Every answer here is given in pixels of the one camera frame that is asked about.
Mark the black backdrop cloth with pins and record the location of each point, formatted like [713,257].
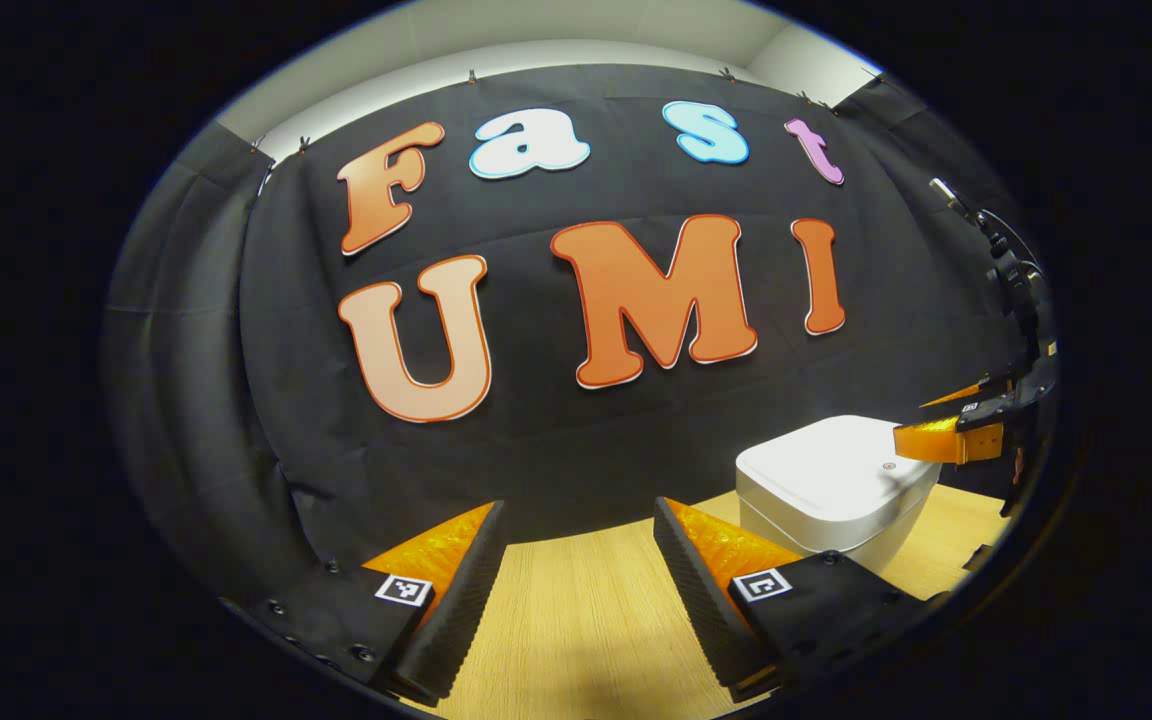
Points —
[536,450]

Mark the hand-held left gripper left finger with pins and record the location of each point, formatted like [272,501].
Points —
[456,610]

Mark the white garbage bin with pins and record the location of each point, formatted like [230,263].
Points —
[826,480]

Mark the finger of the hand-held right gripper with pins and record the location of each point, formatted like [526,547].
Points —
[986,400]
[936,440]

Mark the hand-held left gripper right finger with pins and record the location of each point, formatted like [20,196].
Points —
[706,600]

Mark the wooden desktop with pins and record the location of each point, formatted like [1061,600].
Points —
[586,620]

